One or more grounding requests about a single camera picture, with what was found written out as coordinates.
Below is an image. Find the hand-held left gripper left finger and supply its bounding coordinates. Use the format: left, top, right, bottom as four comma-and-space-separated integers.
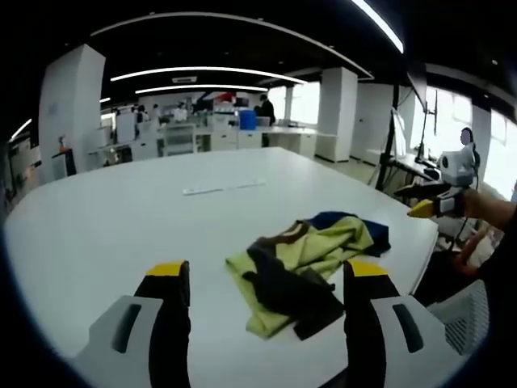
74, 260, 191, 388

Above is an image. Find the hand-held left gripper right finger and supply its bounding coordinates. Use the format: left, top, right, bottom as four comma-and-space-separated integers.
343, 258, 472, 388

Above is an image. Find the yellow-green navy brown garment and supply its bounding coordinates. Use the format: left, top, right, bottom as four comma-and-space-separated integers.
225, 210, 392, 341

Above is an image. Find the side desk with equipment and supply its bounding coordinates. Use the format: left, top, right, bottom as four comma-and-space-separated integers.
386, 151, 445, 183

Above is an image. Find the black tripod stand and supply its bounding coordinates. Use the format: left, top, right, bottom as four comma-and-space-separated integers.
373, 106, 401, 192

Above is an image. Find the white mesh chair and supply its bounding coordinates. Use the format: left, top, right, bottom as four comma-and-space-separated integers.
427, 280, 490, 357

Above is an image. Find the person's dark clothing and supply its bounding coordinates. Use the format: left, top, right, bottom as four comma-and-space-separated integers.
414, 226, 517, 388

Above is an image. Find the white flat strip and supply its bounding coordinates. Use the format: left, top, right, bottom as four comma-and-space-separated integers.
182, 179, 267, 196

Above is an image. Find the long white counter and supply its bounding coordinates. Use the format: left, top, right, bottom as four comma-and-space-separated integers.
209, 124, 340, 159

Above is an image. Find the long ceiling light strip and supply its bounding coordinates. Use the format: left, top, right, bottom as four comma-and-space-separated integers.
110, 65, 309, 85
349, 0, 406, 54
140, 83, 270, 95

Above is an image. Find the white shelf cart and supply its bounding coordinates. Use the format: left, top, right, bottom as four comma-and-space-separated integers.
162, 122, 198, 157

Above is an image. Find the black cabinet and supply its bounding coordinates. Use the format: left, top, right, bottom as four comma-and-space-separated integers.
51, 148, 78, 179

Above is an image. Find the blue barrel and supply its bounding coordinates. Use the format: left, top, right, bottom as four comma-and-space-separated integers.
238, 109, 259, 131

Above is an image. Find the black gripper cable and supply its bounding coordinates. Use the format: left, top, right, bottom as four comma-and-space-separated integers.
454, 216, 470, 248

